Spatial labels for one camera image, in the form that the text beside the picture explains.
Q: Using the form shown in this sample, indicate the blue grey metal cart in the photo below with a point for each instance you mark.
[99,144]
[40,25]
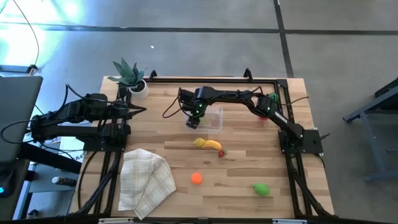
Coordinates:
[371,146]

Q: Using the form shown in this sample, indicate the dark bottle white cap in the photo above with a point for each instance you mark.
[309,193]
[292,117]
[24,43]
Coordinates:
[63,181]

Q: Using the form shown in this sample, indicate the green plant in white pot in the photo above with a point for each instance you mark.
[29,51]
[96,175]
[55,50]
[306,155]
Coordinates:
[127,74]

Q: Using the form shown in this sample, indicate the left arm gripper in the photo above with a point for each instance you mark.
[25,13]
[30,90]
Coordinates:
[126,111]

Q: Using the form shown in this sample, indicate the clear plastic tupperware container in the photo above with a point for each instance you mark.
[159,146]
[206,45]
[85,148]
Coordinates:
[214,123]

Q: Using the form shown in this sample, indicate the white table edge clamp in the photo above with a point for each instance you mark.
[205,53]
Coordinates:
[116,221]
[289,221]

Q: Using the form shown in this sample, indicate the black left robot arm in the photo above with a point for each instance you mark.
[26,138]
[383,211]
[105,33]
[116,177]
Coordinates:
[77,132]

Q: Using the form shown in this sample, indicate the grey flat panel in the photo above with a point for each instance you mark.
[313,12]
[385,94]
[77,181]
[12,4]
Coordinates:
[18,118]

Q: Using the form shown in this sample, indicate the dark green toy watermelon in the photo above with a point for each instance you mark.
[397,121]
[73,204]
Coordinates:
[274,97]

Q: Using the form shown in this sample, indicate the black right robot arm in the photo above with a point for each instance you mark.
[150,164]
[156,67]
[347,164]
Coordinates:
[233,95]

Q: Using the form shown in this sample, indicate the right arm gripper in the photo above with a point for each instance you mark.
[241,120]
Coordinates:
[198,107]

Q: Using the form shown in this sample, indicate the orange toy fruit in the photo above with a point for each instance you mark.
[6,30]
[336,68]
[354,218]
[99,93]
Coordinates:
[196,178]

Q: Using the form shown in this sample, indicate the yellow toy banana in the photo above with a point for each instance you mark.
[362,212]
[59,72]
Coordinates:
[213,145]

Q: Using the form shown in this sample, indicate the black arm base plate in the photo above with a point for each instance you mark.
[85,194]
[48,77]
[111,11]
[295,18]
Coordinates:
[93,146]
[312,141]

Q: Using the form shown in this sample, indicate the yellow toy lemon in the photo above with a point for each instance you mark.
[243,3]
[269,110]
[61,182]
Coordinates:
[199,142]

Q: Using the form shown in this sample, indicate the white checked cloth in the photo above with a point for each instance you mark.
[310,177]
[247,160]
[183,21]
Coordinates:
[146,180]

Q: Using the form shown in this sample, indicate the black side desk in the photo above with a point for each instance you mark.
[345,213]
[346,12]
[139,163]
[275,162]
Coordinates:
[46,157]

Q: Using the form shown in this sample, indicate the black aluminium table frame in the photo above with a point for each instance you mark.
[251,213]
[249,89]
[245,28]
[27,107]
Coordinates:
[217,80]

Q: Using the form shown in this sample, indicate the red toy apple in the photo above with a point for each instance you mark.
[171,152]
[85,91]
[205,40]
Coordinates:
[263,118]

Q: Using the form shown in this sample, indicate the red toy strawberry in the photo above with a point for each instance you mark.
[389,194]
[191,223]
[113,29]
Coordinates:
[221,153]

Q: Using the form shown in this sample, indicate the white paper sheet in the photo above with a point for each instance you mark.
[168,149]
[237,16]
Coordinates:
[70,146]

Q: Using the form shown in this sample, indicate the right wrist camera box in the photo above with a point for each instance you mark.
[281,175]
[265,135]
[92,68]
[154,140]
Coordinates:
[186,97]

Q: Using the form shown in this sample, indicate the bright green toy pear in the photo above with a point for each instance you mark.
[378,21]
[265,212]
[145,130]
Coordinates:
[261,189]

